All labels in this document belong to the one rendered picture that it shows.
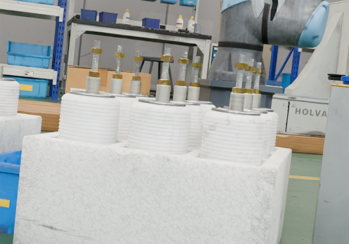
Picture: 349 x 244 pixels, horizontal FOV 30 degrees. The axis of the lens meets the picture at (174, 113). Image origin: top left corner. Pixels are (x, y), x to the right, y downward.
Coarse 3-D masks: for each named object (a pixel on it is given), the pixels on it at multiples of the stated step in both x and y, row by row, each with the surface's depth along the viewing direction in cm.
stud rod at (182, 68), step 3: (183, 51) 114; (183, 54) 114; (186, 54) 114; (183, 57) 113; (186, 57) 114; (180, 66) 114; (183, 66) 114; (180, 69) 114; (183, 69) 114; (180, 72) 114; (183, 72) 114; (180, 75) 114; (183, 75) 114; (180, 78) 114; (183, 78) 114
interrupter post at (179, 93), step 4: (176, 88) 113; (180, 88) 113; (184, 88) 113; (176, 92) 113; (180, 92) 113; (184, 92) 114; (176, 96) 113; (180, 96) 113; (184, 96) 114; (176, 100) 113; (180, 100) 113; (184, 100) 114
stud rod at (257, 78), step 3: (258, 63) 122; (261, 63) 122; (258, 66) 122; (255, 75) 123; (258, 75) 122; (255, 78) 123; (258, 78) 122; (255, 81) 123; (258, 81) 122; (255, 84) 123; (258, 84) 123; (255, 87) 123; (258, 87) 123
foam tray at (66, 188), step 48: (48, 144) 99; (96, 144) 99; (48, 192) 99; (96, 192) 98; (144, 192) 96; (192, 192) 94; (240, 192) 93; (48, 240) 100; (96, 240) 98; (144, 240) 96; (192, 240) 94; (240, 240) 93
